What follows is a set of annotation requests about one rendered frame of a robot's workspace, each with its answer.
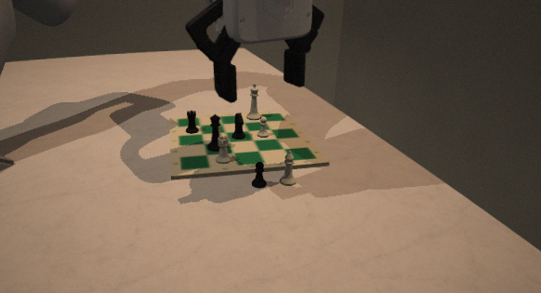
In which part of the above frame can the white rook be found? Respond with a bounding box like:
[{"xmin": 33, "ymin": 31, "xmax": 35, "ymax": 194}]
[{"xmin": 216, "ymin": 137, "xmax": 231, "ymax": 164}]

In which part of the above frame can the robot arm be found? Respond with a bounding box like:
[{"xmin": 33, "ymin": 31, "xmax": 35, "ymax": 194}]
[{"xmin": 0, "ymin": 0, "xmax": 79, "ymax": 75}]

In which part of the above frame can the white chess king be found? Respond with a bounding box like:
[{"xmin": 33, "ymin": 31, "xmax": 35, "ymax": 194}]
[{"xmin": 246, "ymin": 84, "xmax": 261, "ymax": 120}]

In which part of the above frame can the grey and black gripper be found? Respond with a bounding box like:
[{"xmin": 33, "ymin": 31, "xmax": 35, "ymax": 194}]
[{"xmin": 185, "ymin": 0, "xmax": 324, "ymax": 103}]

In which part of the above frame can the green and cream chessboard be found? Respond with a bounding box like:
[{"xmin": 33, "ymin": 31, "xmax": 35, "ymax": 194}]
[{"xmin": 169, "ymin": 111, "xmax": 329, "ymax": 180}]

